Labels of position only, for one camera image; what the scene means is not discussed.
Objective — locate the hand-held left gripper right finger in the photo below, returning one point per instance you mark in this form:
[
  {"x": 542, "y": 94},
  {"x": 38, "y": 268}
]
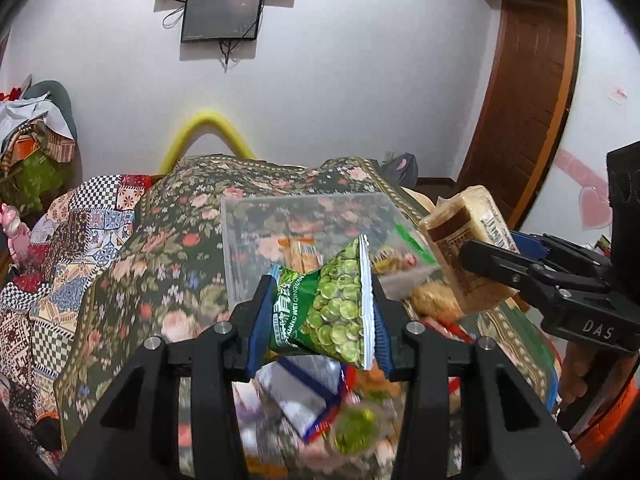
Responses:
[{"x": 381, "y": 342}]

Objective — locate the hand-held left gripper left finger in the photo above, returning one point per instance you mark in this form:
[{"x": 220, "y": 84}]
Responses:
[{"x": 257, "y": 332}]

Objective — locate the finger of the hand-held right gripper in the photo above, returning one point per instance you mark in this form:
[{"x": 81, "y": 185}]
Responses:
[
  {"x": 500, "y": 265},
  {"x": 527, "y": 242}
]

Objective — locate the beige snack packet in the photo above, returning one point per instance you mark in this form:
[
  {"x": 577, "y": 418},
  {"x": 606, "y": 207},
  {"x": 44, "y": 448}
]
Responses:
[{"x": 465, "y": 225}]

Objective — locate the green pea snack packet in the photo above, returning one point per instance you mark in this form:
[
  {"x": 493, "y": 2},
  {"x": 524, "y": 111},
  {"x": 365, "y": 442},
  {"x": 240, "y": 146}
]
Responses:
[{"x": 330, "y": 310}]

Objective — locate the clear plastic container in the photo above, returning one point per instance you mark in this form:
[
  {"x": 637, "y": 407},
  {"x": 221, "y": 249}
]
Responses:
[{"x": 300, "y": 220}]

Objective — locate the person's right hand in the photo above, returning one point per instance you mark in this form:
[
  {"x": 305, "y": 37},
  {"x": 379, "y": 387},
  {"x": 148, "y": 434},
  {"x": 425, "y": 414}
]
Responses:
[{"x": 575, "y": 370}]

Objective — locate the tan cookie snack packet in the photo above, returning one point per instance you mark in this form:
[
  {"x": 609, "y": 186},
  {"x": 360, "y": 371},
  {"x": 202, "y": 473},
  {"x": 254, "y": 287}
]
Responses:
[{"x": 435, "y": 300}]

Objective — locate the red striped snack packet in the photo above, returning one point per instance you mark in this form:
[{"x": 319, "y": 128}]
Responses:
[{"x": 450, "y": 331}]

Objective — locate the white blue snack packet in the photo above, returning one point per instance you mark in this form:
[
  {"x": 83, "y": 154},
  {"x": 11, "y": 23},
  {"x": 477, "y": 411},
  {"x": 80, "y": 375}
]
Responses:
[{"x": 305, "y": 390}]

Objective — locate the colourful snack packet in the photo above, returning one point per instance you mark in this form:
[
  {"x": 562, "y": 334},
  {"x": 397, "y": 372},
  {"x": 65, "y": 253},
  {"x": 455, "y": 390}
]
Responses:
[{"x": 395, "y": 262}]

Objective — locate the orange snack packet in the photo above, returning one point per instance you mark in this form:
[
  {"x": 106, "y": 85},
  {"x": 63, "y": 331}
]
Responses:
[{"x": 302, "y": 255}]

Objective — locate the green round snack packet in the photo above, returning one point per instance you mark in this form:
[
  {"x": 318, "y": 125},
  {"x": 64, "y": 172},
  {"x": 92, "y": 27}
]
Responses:
[{"x": 356, "y": 430}]

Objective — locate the floral blanket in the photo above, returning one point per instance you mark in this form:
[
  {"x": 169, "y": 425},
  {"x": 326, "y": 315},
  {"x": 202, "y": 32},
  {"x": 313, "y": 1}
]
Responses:
[{"x": 165, "y": 260}]

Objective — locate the dark backpack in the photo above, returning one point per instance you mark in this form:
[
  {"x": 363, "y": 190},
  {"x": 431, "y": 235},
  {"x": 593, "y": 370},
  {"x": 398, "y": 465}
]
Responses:
[{"x": 402, "y": 167}]

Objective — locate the brown wooden door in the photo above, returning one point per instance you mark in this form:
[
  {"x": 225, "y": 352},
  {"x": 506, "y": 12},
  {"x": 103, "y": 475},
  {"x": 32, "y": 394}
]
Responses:
[{"x": 525, "y": 85}]

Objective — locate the patchwork quilt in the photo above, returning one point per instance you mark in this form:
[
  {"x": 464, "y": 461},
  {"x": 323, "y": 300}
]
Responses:
[{"x": 65, "y": 260}]

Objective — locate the yellow foam tube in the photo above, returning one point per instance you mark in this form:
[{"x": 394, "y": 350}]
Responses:
[{"x": 210, "y": 119}]

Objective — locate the pink plush toy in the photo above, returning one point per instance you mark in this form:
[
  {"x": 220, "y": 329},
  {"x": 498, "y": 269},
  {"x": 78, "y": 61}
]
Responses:
[{"x": 17, "y": 237}]

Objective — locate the grey cushion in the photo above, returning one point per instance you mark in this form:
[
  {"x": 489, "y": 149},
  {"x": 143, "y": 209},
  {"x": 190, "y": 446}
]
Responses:
[{"x": 57, "y": 97}]

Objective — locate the white cloth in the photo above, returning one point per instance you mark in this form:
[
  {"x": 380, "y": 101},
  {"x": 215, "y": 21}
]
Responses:
[{"x": 25, "y": 117}]

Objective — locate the pink heart wall sticker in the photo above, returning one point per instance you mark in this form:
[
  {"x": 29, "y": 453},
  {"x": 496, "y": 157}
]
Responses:
[{"x": 592, "y": 200}]

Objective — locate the small pink wall sticker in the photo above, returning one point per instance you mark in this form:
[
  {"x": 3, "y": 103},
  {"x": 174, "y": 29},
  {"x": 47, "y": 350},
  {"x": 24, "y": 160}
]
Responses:
[{"x": 619, "y": 95}]

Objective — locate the small black wall monitor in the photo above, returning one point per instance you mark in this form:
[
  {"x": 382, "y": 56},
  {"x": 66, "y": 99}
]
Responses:
[{"x": 221, "y": 16}]

